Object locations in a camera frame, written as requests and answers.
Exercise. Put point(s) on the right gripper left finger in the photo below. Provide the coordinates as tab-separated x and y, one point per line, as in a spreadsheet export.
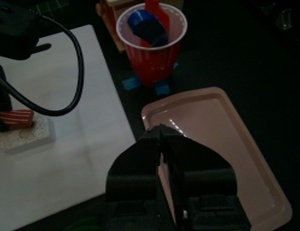
134	180

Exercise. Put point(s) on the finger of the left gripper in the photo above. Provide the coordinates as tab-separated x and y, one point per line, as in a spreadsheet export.
1	123
2	90

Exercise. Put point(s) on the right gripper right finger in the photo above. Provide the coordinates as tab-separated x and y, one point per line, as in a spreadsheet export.
205	183

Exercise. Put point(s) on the red striped toy salmon slice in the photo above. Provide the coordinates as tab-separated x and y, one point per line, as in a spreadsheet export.
19	118

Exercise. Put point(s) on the white toy rice block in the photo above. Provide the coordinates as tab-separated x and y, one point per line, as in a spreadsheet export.
30	138

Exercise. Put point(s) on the pink plastic tray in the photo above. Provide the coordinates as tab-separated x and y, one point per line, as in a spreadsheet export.
221	129

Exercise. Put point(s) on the white plastic cutting board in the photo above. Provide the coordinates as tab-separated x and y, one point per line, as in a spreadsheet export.
76	144

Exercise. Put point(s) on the wooden box with red panel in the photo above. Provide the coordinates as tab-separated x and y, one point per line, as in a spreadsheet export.
110	18

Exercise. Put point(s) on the blue tape piece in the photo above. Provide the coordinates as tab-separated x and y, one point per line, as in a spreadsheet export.
132	83
161	87

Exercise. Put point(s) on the blue plastic utensil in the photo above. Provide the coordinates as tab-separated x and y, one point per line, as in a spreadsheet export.
148	27

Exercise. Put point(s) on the red plastic cup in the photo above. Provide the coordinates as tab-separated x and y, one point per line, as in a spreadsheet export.
154	63

